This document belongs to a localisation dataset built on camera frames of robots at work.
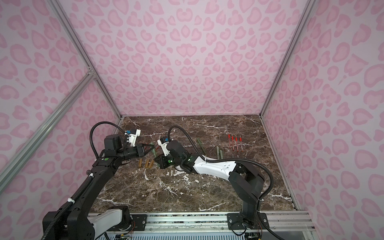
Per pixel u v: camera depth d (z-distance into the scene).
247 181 0.45
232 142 1.04
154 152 0.77
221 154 0.98
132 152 0.69
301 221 0.75
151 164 0.93
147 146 0.74
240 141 1.04
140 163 0.94
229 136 1.07
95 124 0.63
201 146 1.01
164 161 0.70
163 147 0.72
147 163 0.95
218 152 0.98
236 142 1.04
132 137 0.72
